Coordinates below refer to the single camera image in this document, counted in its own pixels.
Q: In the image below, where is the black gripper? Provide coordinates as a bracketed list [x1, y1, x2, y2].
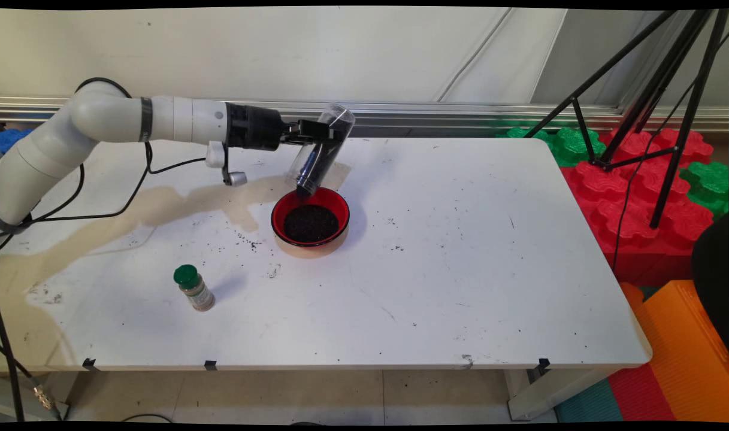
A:
[225, 102, 342, 152]

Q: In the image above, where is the clear plastic jar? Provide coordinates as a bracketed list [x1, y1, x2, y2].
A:
[285, 103, 357, 198]

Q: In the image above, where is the black seeds heap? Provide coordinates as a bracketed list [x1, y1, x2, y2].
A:
[283, 205, 340, 244]
[295, 146, 325, 198]

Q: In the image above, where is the red bowl with black rim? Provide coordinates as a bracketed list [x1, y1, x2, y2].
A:
[271, 186, 351, 259]

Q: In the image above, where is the green-lidded spice bottle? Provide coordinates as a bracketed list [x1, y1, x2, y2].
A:
[173, 264, 216, 312]

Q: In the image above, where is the green foam block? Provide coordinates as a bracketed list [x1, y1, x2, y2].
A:
[679, 162, 729, 220]
[507, 125, 606, 169]

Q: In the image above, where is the blue foam object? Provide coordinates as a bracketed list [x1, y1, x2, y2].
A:
[0, 127, 35, 156]

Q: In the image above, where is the red foam block pile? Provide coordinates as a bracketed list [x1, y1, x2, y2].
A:
[559, 128, 717, 288]

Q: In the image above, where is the white table leg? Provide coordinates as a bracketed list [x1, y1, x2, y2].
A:
[0, 371, 78, 421]
[507, 368, 618, 421]

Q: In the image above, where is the black tripod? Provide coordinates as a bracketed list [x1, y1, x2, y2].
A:
[523, 9, 729, 231]

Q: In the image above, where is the teal foam mat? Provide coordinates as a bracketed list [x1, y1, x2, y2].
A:
[555, 379, 624, 423]

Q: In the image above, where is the red foam mat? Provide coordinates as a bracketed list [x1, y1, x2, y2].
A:
[607, 364, 677, 423]

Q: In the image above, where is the large black rounded object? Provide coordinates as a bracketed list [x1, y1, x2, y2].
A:
[690, 213, 729, 355]

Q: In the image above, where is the orange ribbed foam mat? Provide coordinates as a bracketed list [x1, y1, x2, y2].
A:
[619, 280, 729, 423]

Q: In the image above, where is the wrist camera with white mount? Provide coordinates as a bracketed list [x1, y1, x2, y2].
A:
[205, 140, 249, 188]

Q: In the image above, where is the aluminium wall rail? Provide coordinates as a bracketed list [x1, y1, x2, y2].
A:
[0, 95, 729, 137]

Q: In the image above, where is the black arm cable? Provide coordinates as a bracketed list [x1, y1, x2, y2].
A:
[0, 77, 228, 251]

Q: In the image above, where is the black floor cable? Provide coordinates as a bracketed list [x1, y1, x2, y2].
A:
[120, 412, 174, 424]

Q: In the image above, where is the black cable with metal connector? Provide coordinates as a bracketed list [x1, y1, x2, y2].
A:
[0, 308, 62, 423]

